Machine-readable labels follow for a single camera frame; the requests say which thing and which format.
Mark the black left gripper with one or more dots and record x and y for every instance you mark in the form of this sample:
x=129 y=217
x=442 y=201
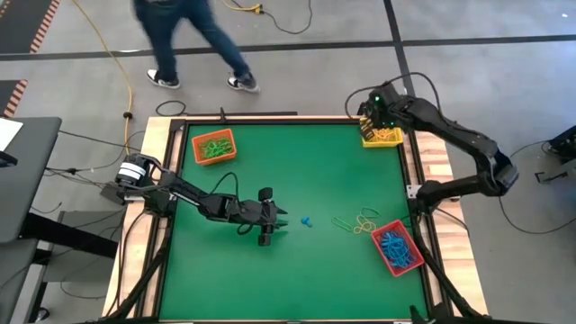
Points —
x=258 y=211

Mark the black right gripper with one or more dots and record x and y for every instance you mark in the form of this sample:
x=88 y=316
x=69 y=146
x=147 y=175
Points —
x=384 y=108

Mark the yellow rubber bands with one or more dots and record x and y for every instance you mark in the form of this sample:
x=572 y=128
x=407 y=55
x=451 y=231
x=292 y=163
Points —
x=362 y=225
x=387 y=134

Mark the blue rubber band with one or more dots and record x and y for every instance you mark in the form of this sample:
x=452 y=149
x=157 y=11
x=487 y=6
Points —
x=307 y=221

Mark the green rubber bands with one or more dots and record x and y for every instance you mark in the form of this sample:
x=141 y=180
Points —
x=365 y=209
x=217 y=147

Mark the orange plastic basket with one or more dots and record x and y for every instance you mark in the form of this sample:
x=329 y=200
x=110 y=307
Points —
x=198 y=159

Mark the blue rubber bands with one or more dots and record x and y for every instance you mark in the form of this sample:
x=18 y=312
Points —
x=397 y=248

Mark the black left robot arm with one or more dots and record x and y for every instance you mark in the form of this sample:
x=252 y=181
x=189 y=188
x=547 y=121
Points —
x=189 y=193

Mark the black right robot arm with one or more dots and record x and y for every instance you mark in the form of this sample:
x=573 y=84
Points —
x=450 y=130

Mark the green rubber band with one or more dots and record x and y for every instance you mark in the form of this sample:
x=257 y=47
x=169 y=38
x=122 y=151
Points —
x=340 y=222

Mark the yellow plastic basket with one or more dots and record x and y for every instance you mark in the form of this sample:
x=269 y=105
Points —
x=382 y=144

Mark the green table mat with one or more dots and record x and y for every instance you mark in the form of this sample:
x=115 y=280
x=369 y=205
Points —
x=292 y=279

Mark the red plastic basket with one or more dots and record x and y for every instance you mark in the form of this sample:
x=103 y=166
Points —
x=381 y=230

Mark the black flat bar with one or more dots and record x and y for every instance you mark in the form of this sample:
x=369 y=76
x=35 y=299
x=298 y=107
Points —
x=243 y=113

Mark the black clamp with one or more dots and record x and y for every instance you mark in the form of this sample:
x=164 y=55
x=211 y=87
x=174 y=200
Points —
x=222 y=113

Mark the wooden table side panel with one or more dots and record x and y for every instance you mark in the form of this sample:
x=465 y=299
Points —
x=155 y=130
x=459 y=252

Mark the black pointed object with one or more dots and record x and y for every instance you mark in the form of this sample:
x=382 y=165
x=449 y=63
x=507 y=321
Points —
x=416 y=315

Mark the black equipment stand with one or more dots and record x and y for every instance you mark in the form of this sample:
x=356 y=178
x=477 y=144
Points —
x=562 y=148

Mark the person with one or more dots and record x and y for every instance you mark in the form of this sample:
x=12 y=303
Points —
x=166 y=36

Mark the black desk leg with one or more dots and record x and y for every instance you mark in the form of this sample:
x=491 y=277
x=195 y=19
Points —
x=67 y=236

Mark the grey desk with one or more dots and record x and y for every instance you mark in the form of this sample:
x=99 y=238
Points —
x=31 y=180

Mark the black caster wheel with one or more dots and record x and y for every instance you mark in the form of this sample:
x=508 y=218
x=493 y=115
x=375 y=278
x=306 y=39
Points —
x=42 y=313

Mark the dark device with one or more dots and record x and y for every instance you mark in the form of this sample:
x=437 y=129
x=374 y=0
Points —
x=6 y=159

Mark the white paper sheet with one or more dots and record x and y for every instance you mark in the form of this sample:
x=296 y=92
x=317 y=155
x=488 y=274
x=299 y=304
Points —
x=9 y=132

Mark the black mat with striped edge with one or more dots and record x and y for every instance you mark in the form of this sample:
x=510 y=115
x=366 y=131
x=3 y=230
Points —
x=22 y=22
x=9 y=96

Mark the black table frame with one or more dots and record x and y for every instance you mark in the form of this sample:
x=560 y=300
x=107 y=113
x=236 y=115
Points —
x=315 y=121

